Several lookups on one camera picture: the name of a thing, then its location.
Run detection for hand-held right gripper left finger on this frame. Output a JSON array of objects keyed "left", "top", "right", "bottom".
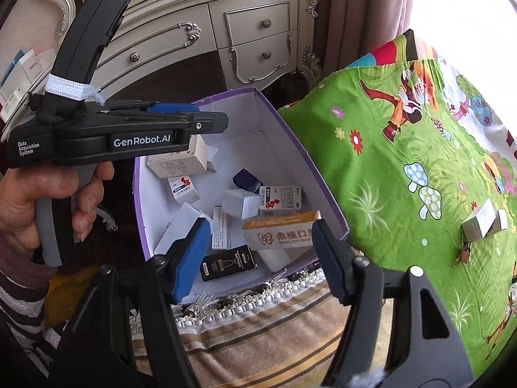
[{"left": 60, "top": 217, "right": 213, "bottom": 388}]

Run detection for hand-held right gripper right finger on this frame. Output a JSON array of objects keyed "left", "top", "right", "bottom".
[{"left": 312, "top": 218, "right": 474, "bottom": 388}]

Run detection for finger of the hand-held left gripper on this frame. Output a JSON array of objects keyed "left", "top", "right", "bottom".
[
  {"left": 146, "top": 103, "right": 201, "bottom": 116},
  {"left": 54, "top": 111, "right": 229, "bottom": 140}
]

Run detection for orange and white box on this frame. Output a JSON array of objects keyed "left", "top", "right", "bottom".
[{"left": 241, "top": 210, "right": 322, "bottom": 251}]

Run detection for purple cardboard box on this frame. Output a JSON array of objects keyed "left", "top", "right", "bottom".
[{"left": 132, "top": 86, "right": 351, "bottom": 306}]

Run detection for person's left forearm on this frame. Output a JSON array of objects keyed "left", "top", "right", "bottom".
[{"left": 0, "top": 230, "right": 61, "bottom": 372}]

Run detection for person's left hand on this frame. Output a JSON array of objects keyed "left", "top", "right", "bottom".
[{"left": 0, "top": 161, "right": 116, "bottom": 260}]

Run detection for plain white cardboard box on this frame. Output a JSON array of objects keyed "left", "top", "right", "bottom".
[
  {"left": 256, "top": 248, "right": 291, "bottom": 273},
  {"left": 154, "top": 202, "right": 214, "bottom": 256}
]

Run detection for white box with grey text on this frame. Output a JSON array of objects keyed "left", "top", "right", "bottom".
[{"left": 146, "top": 135, "right": 208, "bottom": 179}]

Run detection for small white box red print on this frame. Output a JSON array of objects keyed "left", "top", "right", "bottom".
[
  {"left": 258, "top": 185, "right": 303, "bottom": 216},
  {"left": 167, "top": 175, "right": 201, "bottom": 206}
]

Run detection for dark blue small box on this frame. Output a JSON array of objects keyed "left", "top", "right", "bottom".
[{"left": 232, "top": 168, "right": 263, "bottom": 193}]

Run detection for chrome metal fitting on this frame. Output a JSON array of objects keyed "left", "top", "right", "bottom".
[{"left": 97, "top": 206, "right": 119, "bottom": 232}]

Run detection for green cartoon printed tablecloth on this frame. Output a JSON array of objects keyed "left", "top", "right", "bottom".
[{"left": 279, "top": 28, "right": 517, "bottom": 376}]

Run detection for white and blue paper boxes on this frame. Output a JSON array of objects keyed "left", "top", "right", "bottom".
[{"left": 0, "top": 48, "right": 59, "bottom": 122}]

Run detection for striped beige sofa cover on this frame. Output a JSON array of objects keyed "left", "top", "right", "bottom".
[{"left": 129, "top": 267, "right": 405, "bottom": 388}]

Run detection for cream carved dresser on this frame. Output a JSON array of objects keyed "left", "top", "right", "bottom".
[{"left": 30, "top": 0, "right": 327, "bottom": 102}]

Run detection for yellow cloth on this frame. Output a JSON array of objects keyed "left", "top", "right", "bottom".
[{"left": 42, "top": 264, "right": 101, "bottom": 328}]

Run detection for pink binder clip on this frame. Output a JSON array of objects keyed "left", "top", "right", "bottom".
[{"left": 453, "top": 239, "right": 475, "bottom": 268}]

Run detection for tall white box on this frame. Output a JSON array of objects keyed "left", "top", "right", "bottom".
[{"left": 491, "top": 209, "right": 509, "bottom": 235}]

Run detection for brown curtain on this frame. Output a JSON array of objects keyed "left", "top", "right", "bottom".
[{"left": 315, "top": 0, "right": 417, "bottom": 90}]

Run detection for white elastic strap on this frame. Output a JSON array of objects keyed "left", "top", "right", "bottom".
[{"left": 44, "top": 73, "right": 95, "bottom": 102}]

